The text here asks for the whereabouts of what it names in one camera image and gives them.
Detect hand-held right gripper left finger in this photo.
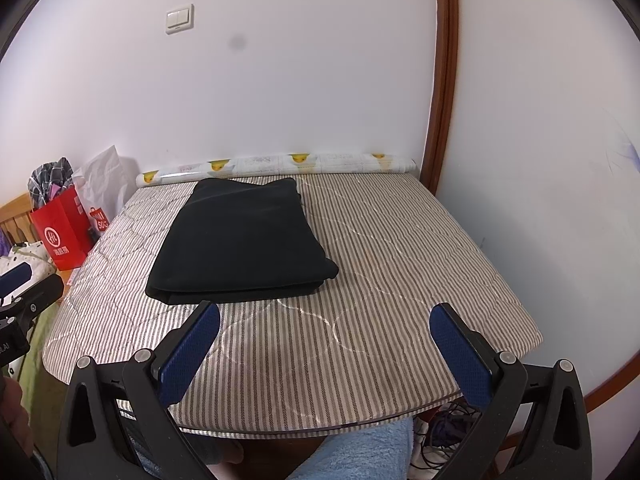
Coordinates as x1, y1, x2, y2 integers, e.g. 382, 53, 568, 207
56, 300, 226, 480

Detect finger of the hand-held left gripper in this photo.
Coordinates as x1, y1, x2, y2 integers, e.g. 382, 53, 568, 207
9, 275, 65, 322
0, 264, 34, 295

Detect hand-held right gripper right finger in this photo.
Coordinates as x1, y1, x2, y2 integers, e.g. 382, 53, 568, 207
429, 302, 594, 480

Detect black sweatshirt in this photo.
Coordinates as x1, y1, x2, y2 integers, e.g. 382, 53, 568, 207
146, 177, 340, 306

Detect person's left forearm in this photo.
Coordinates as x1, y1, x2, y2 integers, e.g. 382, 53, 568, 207
0, 377, 34, 457

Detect white floral cloth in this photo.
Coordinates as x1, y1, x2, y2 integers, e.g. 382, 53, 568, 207
0, 242, 59, 283

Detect green cloth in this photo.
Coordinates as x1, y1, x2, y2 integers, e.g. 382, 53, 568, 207
14, 305, 67, 403

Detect red paper shopping bag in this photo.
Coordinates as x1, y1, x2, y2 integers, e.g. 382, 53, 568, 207
29, 195, 97, 270

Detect wooden headboard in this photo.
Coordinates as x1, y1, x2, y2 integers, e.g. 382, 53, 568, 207
0, 192, 42, 250

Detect striped quilted mat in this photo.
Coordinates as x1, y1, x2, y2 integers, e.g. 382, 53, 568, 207
41, 174, 545, 434

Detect plaid cloth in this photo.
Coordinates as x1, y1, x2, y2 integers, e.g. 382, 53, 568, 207
29, 157, 75, 209

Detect white plastic bag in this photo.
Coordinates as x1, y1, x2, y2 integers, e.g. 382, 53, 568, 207
72, 145, 137, 229

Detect light blue fuzzy pants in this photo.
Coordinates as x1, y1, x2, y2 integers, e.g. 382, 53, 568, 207
125, 417, 415, 480

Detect brown wooden baseboard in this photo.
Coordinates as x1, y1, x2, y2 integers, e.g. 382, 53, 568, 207
582, 354, 640, 416

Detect rolled duck print paper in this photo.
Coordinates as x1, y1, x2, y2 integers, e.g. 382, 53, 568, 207
135, 151, 418, 189

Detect tangled cables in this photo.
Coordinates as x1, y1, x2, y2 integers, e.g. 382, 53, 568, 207
412, 399, 497, 480

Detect brown wooden door frame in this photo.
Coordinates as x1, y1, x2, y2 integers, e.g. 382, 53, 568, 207
419, 0, 460, 196

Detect white wall light switch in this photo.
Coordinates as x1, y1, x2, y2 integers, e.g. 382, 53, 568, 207
165, 4, 195, 36

